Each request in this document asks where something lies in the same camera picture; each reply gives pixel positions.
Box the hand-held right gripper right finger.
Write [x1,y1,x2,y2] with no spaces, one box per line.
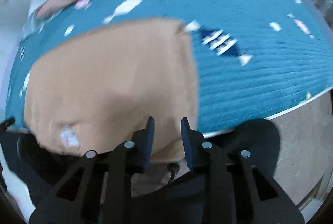
[181,117,305,224]

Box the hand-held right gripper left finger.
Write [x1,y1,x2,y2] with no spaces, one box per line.
[29,117,156,224]

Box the tan button jacket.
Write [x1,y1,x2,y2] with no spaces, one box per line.
[23,17,201,164]

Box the person's dark clothing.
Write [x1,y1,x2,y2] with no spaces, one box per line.
[0,130,209,224]

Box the teal candy-print bed quilt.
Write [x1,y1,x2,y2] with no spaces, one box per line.
[5,0,333,136]

